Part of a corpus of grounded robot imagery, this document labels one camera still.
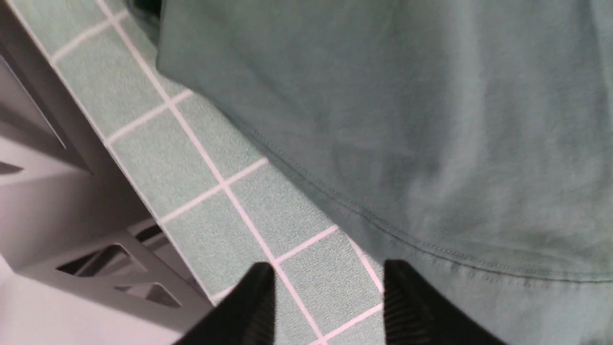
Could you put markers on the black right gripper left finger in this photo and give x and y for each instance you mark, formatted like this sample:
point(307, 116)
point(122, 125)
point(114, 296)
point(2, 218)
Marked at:
point(246, 316)

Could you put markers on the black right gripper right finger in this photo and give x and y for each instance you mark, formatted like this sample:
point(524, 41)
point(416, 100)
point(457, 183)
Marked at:
point(415, 313)

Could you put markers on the green long-sleeved shirt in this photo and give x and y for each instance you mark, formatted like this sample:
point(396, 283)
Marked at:
point(470, 138)

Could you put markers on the green checkered tablecloth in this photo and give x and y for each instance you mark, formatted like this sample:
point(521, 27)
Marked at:
point(219, 200)

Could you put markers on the grey table frame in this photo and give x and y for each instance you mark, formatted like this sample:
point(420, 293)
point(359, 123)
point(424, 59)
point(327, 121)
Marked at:
point(71, 269)

